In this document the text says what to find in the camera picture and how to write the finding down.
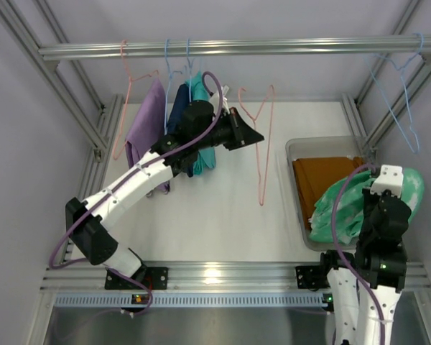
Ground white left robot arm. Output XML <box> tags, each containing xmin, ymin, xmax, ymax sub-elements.
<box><xmin>65</xmin><ymin>101</ymin><xmax>264</xmax><ymax>280</ymax></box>

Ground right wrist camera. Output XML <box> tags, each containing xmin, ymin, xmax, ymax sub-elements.
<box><xmin>370</xmin><ymin>165</ymin><xmax>404</xmax><ymax>198</ymax></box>

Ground aluminium front frame rail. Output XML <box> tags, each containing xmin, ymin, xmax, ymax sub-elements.
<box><xmin>39</xmin><ymin>261</ymin><xmax>431</xmax><ymax>294</ymax></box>

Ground mustard brown trousers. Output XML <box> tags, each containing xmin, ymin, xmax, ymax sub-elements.
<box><xmin>292</xmin><ymin>157</ymin><xmax>364</xmax><ymax>232</ymax></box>

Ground purple trousers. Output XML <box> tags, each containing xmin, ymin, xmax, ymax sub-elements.
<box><xmin>124</xmin><ymin>78</ymin><xmax>171</xmax><ymax>198</ymax></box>

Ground teal trousers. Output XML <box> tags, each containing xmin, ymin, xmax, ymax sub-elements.
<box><xmin>184</xmin><ymin>72</ymin><xmax>216</xmax><ymax>178</ymax></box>

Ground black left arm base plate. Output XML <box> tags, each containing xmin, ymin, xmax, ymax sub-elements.
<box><xmin>104</xmin><ymin>267</ymin><xmax>169</xmax><ymax>290</ymax></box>

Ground clear plastic storage bin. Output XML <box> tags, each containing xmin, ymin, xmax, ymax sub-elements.
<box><xmin>285</xmin><ymin>136</ymin><xmax>370</xmax><ymax>252</ymax></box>

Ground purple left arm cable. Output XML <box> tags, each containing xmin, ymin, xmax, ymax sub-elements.
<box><xmin>49</xmin><ymin>71</ymin><xmax>226</xmax><ymax>316</ymax></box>

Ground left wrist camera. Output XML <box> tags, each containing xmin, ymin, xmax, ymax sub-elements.
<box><xmin>210</xmin><ymin>85</ymin><xmax>233</xmax><ymax>116</ymax></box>

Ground grey slotted cable duct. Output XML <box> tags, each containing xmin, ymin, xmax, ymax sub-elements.
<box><xmin>54</xmin><ymin>292</ymin><xmax>334</xmax><ymax>308</ymax></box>

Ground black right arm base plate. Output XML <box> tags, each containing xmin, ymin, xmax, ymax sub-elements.
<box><xmin>295</xmin><ymin>265</ymin><xmax>330</xmax><ymax>292</ymax></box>

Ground light blue wire hanger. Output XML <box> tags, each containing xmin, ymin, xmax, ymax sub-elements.
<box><xmin>362</xmin><ymin>32</ymin><xmax>427</xmax><ymax>155</ymax></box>

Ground aluminium hanging rail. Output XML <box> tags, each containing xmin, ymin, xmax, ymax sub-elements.
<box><xmin>38</xmin><ymin>34</ymin><xmax>431</xmax><ymax>61</ymax></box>

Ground dark navy denim trousers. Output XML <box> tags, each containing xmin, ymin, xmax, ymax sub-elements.
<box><xmin>167</xmin><ymin>83</ymin><xmax>198</xmax><ymax>178</ymax></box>

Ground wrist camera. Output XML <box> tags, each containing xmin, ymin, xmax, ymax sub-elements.
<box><xmin>370</xmin><ymin>165</ymin><xmax>404</xmax><ymax>198</ymax></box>
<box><xmin>210</xmin><ymin>85</ymin><xmax>233</xmax><ymax>116</ymax></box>

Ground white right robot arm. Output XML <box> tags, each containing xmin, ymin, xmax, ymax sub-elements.
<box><xmin>320</xmin><ymin>188</ymin><xmax>411</xmax><ymax>344</ymax></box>

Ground pink wire hanger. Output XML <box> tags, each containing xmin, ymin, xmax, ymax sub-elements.
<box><xmin>111</xmin><ymin>40</ymin><xmax>159</xmax><ymax>160</ymax></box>
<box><xmin>237</xmin><ymin>84</ymin><xmax>276</xmax><ymax>207</ymax></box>

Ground green tie-dye trousers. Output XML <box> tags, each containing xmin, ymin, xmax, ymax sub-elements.
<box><xmin>309</xmin><ymin>167</ymin><xmax>425</xmax><ymax>244</ymax></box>

